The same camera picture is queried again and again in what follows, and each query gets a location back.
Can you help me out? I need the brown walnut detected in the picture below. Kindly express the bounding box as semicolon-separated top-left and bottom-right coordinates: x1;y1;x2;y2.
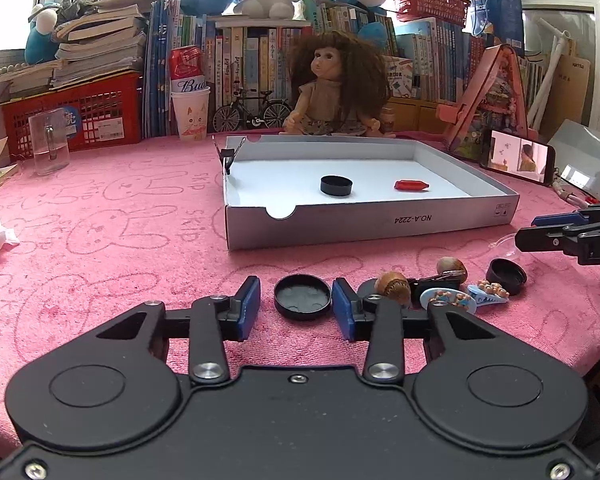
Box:
374;271;411;306

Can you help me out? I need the black binder clip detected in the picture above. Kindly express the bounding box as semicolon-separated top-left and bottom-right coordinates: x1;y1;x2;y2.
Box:
211;134;247;176
407;271;467;308

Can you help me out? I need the pink triangular toy box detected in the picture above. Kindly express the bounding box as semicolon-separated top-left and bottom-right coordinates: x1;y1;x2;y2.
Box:
437;44;539;162

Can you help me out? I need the red plastic tube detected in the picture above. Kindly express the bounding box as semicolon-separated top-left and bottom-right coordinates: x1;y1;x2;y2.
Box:
394;179;429;192

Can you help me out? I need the blue penguin plush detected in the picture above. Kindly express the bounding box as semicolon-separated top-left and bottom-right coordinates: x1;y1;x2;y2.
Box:
24;2;61;65

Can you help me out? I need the red plastic basket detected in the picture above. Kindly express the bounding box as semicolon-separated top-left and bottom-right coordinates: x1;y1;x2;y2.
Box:
393;0;470;26

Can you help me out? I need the black disc lid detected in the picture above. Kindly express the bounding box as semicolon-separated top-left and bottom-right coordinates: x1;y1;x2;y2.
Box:
321;174;353;197

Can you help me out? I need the white paper cup with cat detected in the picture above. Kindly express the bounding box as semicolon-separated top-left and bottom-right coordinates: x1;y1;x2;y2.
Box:
171;88;210;141

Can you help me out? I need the shallow white cardboard tray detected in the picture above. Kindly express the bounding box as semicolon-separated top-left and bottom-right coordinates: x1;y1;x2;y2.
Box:
223;136;519;250

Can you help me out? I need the small brown jar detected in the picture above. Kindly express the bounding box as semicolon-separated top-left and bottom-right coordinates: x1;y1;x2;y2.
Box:
380;106;396;136

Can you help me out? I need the small black cap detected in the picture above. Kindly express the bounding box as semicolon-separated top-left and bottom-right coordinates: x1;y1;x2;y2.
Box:
486;258;528;296

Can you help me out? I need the stack of books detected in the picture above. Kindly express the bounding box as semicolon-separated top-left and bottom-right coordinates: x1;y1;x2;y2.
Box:
0;0;158;96

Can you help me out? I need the red plastic crate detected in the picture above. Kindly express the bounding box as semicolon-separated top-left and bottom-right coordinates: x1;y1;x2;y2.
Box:
1;72;142;162

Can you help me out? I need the clear plastic clipboard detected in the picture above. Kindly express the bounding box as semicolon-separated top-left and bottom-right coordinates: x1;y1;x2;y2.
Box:
548;119;600;200

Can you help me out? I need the brown-haired doll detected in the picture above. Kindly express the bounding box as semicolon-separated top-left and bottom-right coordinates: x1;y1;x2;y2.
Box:
283;32;389;136

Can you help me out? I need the pink bunny tablecloth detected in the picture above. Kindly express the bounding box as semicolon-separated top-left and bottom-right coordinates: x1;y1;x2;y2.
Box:
0;129;600;461

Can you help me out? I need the blue cardboard box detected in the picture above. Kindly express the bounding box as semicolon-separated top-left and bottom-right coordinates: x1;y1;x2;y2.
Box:
470;0;524;58

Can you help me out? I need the black smartphone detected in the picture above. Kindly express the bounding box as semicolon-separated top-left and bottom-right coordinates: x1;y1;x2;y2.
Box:
480;130;556;186

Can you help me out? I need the black round lid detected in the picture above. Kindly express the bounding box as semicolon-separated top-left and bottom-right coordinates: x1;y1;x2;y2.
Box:
274;274;332;322

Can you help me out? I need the red beer can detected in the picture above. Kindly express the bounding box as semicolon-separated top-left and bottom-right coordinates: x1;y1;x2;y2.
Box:
169;46;207;93

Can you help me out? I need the clear plastic dome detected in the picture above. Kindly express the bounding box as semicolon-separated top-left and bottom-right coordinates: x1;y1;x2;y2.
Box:
489;233;520;261

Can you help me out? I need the black binder clip on tray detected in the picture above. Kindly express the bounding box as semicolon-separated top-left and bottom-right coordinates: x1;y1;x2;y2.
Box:
211;134;247;176

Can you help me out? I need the miniature black bicycle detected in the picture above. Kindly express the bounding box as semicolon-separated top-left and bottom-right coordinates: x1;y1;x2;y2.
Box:
211;89;291;132

